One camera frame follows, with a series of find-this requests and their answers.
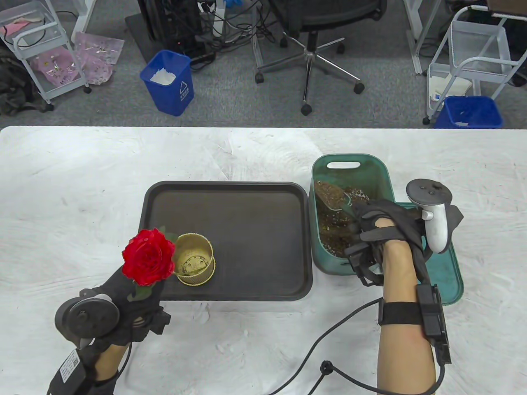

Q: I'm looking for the person's right hand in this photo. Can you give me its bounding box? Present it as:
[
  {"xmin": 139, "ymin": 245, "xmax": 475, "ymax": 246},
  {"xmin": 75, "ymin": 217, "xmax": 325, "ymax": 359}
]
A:
[{"xmin": 344, "ymin": 200, "xmax": 434, "ymax": 286}]

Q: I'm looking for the person's left hand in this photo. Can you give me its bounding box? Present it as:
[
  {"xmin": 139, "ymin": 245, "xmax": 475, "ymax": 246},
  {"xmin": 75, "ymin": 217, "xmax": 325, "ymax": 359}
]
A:
[{"xmin": 80, "ymin": 265, "xmax": 171, "ymax": 350}]

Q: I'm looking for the green plastic trowel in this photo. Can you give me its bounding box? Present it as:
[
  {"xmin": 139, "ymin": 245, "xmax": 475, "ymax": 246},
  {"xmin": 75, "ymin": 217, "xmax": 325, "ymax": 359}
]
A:
[{"xmin": 315, "ymin": 181, "xmax": 359, "ymax": 219}]

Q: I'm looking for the brown potting mix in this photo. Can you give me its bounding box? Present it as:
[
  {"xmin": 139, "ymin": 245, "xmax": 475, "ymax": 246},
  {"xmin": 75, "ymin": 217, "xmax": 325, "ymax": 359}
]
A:
[{"xmin": 315, "ymin": 180, "xmax": 370, "ymax": 258}]

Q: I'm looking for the red artificial rose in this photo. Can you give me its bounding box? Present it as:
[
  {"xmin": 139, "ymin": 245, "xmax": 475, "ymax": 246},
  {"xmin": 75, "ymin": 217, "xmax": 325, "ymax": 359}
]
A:
[{"xmin": 121, "ymin": 225, "xmax": 180, "ymax": 301}]

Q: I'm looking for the person's right forearm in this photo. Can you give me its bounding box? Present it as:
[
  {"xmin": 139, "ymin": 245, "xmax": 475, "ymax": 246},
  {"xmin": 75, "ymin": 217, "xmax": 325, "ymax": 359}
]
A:
[{"xmin": 376, "ymin": 240, "xmax": 438, "ymax": 395}]

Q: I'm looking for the person's left forearm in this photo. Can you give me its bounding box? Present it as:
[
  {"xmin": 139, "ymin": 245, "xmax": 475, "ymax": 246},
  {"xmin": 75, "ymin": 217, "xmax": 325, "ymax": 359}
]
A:
[{"xmin": 96, "ymin": 343, "xmax": 129, "ymax": 382}]

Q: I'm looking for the green plastic storage bin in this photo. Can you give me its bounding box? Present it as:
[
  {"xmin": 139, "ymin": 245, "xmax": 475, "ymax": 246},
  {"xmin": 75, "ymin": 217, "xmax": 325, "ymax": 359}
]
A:
[{"xmin": 311, "ymin": 154, "xmax": 403, "ymax": 276}]

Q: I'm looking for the green plastic bin lid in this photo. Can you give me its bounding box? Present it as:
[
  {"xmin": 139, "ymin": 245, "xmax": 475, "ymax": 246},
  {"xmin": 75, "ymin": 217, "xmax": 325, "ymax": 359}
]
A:
[{"xmin": 394, "ymin": 202, "xmax": 465, "ymax": 307}]

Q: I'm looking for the yellow ribbed flower pot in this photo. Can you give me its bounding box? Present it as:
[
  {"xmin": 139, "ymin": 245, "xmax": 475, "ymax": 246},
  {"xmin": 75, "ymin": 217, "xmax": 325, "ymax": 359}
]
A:
[{"xmin": 172, "ymin": 232, "xmax": 216, "ymax": 287}]

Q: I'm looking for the plain blue bin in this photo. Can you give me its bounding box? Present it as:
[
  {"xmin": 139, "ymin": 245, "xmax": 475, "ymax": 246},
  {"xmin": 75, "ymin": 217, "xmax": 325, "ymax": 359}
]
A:
[{"xmin": 433, "ymin": 95, "xmax": 504, "ymax": 130}]

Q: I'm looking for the dark brown plastic tray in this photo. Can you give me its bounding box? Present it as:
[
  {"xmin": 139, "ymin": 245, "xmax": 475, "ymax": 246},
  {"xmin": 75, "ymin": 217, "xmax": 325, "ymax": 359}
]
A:
[{"xmin": 133, "ymin": 181, "xmax": 314, "ymax": 302}]

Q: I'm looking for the white desk leg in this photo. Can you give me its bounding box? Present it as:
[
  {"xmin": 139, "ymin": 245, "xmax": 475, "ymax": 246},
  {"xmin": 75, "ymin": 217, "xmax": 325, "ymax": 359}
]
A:
[{"xmin": 405, "ymin": 0, "xmax": 434, "ymax": 76}]

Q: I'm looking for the black office chair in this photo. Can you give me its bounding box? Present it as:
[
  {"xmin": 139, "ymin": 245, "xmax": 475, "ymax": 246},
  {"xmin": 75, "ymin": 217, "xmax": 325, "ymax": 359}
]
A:
[{"xmin": 254, "ymin": 0, "xmax": 388, "ymax": 116}]

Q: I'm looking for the white metal trolley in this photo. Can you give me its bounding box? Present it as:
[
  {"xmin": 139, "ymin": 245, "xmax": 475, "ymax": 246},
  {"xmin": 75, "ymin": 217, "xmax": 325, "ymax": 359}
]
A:
[
  {"xmin": 0, "ymin": 0, "xmax": 92, "ymax": 105},
  {"xmin": 422, "ymin": 6, "xmax": 527, "ymax": 125}
]

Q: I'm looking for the blue bin with white symbol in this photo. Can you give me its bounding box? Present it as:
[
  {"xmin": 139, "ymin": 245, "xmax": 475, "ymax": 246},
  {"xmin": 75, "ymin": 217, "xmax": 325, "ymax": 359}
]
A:
[{"xmin": 140, "ymin": 49, "xmax": 195, "ymax": 117}]

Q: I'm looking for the black backpack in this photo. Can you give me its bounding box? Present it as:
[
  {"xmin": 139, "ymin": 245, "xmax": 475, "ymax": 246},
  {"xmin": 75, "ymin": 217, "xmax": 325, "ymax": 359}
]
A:
[{"xmin": 0, "ymin": 44, "xmax": 55, "ymax": 116}]

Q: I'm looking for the pink plastic bag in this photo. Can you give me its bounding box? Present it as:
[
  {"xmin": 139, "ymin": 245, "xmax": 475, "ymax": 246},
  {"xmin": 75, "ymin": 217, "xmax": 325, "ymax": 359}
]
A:
[
  {"xmin": 32, "ymin": 46, "xmax": 79, "ymax": 87},
  {"xmin": 73, "ymin": 32, "xmax": 126, "ymax": 86}
]

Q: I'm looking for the black computer tower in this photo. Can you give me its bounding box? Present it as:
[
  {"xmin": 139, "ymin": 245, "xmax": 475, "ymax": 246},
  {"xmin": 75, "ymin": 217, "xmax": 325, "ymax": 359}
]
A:
[{"xmin": 137, "ymin": 0, "xmax": 205, "ymax": 42}]

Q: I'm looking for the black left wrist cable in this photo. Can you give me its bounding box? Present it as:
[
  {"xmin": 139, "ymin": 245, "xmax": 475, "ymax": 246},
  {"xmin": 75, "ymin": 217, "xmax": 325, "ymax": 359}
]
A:
[{"xmin": 115, "ymin": 344, "xmax": 133, "ymax": 379}]

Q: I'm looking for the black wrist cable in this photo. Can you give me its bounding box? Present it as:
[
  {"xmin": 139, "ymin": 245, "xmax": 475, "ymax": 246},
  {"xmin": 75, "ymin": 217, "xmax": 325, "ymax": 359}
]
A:
[
  {"xmin": 267, "ymin": 298, "xmax": 446, "ymax": 395},
  {"xmin": 115, "ymin": 344, "xmax": 133, "ymax": 379}
]

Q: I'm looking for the black left wrist camera module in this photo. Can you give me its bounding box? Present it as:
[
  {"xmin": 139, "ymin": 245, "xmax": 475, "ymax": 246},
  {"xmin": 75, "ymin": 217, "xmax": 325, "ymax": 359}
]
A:
[{"xmin": 47, "ymin": 348, "xmax": 96, "ymax": 395}]

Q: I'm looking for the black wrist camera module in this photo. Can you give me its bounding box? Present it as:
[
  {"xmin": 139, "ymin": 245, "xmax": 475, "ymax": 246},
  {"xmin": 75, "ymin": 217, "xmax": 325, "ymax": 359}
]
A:
[
  {"xmin": 378, "ymin": 283, "xmax": 452, "ymax": 365},
  {"xmin": 47, "ymin": 348, "xmax": 96, "ymax": 395}
]

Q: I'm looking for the black right wrist camera module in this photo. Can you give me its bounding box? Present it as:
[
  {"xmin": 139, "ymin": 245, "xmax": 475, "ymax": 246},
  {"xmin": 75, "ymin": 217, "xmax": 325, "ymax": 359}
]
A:
[{"xmin": 378, "ymin": 283, "xmax": 452, "ymax": 365}]

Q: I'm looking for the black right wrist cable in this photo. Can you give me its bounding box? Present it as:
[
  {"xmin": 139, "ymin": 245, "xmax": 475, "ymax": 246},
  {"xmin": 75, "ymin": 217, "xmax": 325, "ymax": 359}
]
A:
[{"xmin": 267, "ymin": 298, "xmax": 446, "ymax": 395}]

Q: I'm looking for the bundle of floor cables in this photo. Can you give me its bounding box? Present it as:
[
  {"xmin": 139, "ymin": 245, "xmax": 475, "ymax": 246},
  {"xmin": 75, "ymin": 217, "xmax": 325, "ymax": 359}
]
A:
[{"xmin": 197, "ymin": 0, "xmax": 281, "ymax": 55}]

